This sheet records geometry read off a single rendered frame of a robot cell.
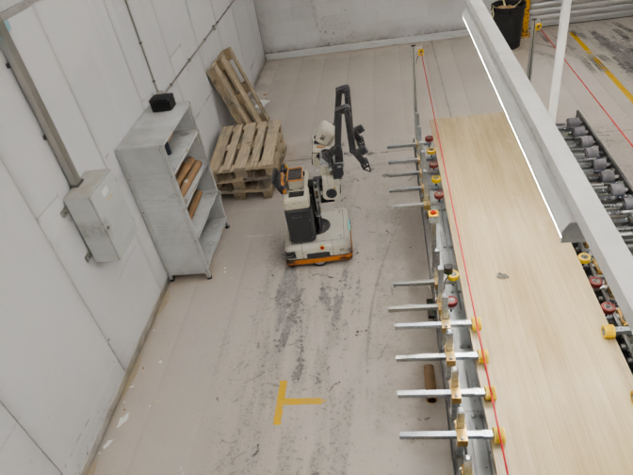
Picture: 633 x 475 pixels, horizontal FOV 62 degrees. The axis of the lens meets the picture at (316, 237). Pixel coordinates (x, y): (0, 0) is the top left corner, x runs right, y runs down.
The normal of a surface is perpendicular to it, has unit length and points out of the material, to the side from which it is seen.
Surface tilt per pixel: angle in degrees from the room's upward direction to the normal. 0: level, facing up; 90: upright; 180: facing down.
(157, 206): 90
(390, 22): 90
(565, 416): 0
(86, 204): 90
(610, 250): 0
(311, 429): 0
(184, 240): 90
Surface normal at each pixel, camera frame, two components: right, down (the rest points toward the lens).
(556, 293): -0.15, -0.78
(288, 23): -0.08, 0.62
